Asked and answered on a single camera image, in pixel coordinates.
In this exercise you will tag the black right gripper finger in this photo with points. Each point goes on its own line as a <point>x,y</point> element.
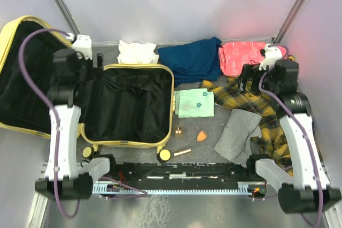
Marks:
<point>246,74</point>
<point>255,85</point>

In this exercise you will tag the mint green flowered cloth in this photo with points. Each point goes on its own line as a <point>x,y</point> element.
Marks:
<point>194,103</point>

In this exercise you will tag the white garment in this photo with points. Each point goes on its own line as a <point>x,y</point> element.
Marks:
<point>137,53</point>

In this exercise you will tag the rose gold lipstick tube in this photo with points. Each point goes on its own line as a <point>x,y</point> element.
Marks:
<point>185,151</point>

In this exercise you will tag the grey garment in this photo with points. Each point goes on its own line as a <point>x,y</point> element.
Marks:
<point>234,143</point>

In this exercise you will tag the right aluminium frame post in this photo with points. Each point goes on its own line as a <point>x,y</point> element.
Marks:
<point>288,21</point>

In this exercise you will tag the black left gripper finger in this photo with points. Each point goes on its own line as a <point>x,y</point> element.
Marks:
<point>100,60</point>
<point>92,68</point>

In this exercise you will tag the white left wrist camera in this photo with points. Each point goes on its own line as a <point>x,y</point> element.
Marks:
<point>81,43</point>

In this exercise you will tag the left aluminium frame post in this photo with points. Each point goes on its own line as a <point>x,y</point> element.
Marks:
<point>66,14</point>

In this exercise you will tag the pink printed garment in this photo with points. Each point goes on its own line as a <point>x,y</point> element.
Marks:
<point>233,55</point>

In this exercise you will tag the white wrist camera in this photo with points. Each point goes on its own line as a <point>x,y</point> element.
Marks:
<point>272,53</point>
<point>81,43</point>

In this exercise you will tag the blue garment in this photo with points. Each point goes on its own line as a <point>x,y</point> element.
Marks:
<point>193,62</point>

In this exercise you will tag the aluminium frame post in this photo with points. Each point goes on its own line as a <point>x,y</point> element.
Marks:
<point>66,14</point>
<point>288,21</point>

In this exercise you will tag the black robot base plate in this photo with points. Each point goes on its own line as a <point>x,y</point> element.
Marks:
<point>180,176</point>

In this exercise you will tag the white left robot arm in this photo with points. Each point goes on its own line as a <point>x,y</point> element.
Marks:
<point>63,179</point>

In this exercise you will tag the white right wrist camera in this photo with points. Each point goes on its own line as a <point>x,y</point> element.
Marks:
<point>272,53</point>

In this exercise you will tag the yellow open suitcase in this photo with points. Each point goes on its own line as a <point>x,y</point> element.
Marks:
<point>125,105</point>

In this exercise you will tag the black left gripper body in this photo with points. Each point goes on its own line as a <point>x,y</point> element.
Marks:
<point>83,74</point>

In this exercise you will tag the yellow plaid shirt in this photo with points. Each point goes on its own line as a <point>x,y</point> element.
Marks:
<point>273,142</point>

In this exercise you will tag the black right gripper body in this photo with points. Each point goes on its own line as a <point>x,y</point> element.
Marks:
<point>267,81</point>

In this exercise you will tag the orange makeup sponge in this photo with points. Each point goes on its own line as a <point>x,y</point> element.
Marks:
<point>202,136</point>

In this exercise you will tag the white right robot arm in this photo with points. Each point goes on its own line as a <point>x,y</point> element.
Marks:
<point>308,190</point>

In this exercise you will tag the blue slotted cable duct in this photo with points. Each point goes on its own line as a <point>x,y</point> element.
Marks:
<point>108,188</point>

